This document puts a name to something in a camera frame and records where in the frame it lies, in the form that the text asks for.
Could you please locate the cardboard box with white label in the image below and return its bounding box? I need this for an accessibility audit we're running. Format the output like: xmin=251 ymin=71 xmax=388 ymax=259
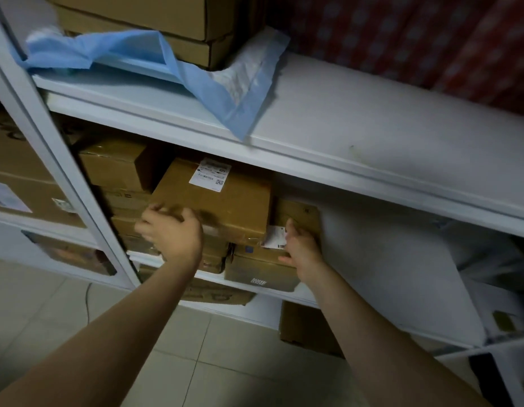
xmin=150 ymin=157 xmax=273 ymax=247

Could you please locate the red patterned cloth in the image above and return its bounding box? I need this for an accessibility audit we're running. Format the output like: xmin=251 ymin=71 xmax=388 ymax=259
xmin=265 ymin=0 xmax=524 ymax=119

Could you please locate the person's right forearm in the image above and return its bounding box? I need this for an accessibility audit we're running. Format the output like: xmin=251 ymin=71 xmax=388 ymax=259
xmin=301 ymin=267 xmax=493 ymax=407

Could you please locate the person's left forearm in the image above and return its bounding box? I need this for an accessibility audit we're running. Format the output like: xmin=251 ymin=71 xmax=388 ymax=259
xmin=0 ymin=259 xmax=200 ymax=407

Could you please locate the big cardboard box with labels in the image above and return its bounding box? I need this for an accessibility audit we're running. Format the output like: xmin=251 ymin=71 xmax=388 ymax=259
xmin=0 ymin=109 xmax=87 ymax=229

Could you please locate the taped brown cardboard box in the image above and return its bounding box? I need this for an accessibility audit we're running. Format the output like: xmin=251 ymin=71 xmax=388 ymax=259
xmin=77 ymin=139 xmax=161 ymax=194

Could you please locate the cardboard box with black print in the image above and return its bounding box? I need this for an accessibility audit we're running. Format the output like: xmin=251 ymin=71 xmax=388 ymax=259
xmin=224 ymin=244 xmax=301 ymax=293

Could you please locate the white shelf unit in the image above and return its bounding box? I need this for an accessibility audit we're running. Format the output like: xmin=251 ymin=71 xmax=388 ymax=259
xmin=0 ymin=8 xmax=524 ymax=407

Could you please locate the large tan cardboard box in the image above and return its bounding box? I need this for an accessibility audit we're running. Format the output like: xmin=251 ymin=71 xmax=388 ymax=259
xmin=43 ymin=0 xmax=242 ymax=42
xmin=54 ymin=6 xmax=238 ymax=71

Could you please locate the flat brown cardboard box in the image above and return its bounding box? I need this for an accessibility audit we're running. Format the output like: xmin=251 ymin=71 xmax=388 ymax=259
xmin=98 ymin=188 xmax=153 ymax=217
xmin=111 ymin=213 xmax=149 ymax=239

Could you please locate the cardboard box wrapped in film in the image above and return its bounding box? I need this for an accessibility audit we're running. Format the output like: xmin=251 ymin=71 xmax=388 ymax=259
xmin=22 ymin=230 xmax=117 ymax=277

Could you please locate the wide brown cardboard box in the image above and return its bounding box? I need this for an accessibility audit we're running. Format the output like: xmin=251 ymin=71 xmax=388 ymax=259
xmin=121 ymin=234 xmax=232 ymax=274

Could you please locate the person's left hand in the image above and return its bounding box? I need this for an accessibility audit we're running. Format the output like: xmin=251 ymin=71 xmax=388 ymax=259
xmin=134 ymin=203 xmax=204 ymax=270

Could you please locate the blue absorbent pad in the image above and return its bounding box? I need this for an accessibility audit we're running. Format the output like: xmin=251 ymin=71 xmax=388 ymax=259
xmin=11 ymin=25 xmax=291 ymax=141

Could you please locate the dark brown cardboard box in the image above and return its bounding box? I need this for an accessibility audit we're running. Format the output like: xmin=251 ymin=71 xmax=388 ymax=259
xmin=279 ymin=300 xmax=346 ymax=359

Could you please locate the small brown cardboard box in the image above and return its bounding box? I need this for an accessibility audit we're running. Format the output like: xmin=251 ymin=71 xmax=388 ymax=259
xmin=272 ymin=198 xmax=322 ymax=250

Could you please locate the person's right hand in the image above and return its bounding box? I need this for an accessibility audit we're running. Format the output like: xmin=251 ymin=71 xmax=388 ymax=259
xmin=278 ymin=218 xmax=326 ymax=285

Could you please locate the white plastic parcel bag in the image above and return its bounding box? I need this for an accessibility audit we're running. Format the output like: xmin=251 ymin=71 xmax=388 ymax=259
xmin=320 ymin=195 xmax=524 ymax=349

